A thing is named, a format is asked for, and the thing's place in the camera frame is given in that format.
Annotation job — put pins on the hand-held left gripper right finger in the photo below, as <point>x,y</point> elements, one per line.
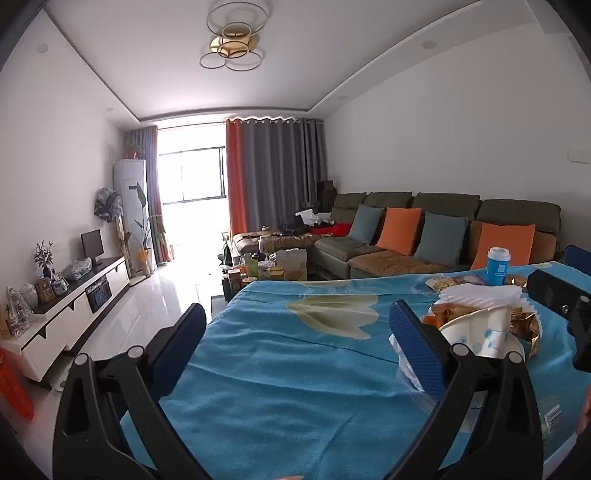
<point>415,350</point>

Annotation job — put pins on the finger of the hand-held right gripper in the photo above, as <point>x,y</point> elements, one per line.
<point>554,293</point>
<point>579,261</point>

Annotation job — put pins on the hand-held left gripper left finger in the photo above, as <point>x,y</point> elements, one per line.
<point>180,350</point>

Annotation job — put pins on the white dotted paper bowl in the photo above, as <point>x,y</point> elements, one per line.
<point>485,332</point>

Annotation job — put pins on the person's right hand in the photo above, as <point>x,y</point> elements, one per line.
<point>585,410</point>

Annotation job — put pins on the gold foil wrapper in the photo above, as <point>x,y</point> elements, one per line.
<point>524,330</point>

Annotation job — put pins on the blue cup with white lid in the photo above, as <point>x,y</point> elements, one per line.
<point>497,270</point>

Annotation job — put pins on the orange cushion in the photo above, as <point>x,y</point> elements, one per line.
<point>399,230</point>
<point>508,240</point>

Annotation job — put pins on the yellow snack packet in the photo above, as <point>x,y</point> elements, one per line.
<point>450,282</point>

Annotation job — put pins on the clear wrapper with label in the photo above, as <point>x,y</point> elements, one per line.
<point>552,417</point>

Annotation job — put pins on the tall plant in yellow vase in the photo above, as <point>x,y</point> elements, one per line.
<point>144,258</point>

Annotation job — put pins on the cluttered coffee table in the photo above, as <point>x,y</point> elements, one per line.
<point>249,272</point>

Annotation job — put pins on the blue floral blanket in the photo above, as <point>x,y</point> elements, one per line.
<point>286,369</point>

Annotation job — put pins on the white TV cabinet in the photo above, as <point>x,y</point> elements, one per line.
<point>69,318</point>

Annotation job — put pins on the grey-blue cushion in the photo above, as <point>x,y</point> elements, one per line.
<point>367,224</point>
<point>441,237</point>

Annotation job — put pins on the clear plastic bag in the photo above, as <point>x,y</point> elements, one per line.
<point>77,270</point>

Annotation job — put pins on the blue and white porcelain pot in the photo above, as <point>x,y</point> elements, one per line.
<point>60,285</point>

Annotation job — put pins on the black monitor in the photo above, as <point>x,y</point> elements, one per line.
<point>92,244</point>

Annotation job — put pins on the tan paper bag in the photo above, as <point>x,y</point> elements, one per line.
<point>292,265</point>

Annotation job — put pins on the olive green sofa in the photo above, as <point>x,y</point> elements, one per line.
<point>443,201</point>

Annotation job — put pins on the red cloth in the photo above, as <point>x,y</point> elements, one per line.
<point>334,229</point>

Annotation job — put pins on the white standing air conditioner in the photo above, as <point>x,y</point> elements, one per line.
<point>129,203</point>

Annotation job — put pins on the glass jar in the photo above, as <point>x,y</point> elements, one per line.
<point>28,295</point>

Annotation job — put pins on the small potted plant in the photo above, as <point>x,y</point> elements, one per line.
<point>44,258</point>

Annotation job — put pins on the fan with floral cover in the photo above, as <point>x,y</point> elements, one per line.
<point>107,203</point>

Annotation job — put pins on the glass ornament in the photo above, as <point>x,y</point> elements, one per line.
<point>18,314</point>

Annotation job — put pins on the striped curtain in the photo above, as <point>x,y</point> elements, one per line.
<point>150,184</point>

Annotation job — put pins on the white cloth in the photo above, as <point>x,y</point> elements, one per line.
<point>311,217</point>

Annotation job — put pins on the orange plastic bag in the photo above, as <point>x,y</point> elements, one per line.
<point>14,387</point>

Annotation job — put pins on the brown cardboard box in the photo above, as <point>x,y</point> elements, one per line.
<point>327,194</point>

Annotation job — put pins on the orange and grey curtain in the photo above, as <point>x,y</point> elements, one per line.
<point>277,175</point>

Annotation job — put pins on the white wall plate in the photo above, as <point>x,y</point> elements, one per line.
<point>581,155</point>

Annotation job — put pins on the window frame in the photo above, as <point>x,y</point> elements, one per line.
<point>194,201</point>

